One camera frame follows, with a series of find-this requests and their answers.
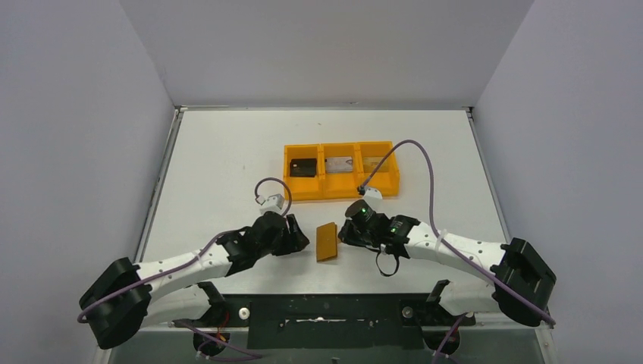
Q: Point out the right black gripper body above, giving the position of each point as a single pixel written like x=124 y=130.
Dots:
x=367 y=237

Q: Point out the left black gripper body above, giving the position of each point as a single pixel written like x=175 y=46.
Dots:
x=293 y=234

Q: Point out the tan leather card holder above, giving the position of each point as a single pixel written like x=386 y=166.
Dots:
x=326 y=242

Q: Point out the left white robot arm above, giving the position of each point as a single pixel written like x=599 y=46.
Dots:
x=118 y=302

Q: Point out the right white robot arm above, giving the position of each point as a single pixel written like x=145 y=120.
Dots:
x=512 y=278

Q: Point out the silver credit card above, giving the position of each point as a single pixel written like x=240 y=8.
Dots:
x=339 y=165

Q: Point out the black credit card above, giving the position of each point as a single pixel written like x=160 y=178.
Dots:
x=303 y=167

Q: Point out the orange three-compartment tray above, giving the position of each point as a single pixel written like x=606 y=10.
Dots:
x=321 y=171

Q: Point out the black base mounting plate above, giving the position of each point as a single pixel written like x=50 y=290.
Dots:
x=407 y=321

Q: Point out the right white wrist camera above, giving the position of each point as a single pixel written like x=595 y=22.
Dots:
x=367 y=192

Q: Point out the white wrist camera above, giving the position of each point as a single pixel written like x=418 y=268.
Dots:
x=367 y=192
x=273 y=203

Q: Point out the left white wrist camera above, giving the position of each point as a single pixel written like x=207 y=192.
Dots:
x=273 y=203

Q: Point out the aluminium frame rail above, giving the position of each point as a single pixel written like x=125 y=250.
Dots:
x=159 y=183

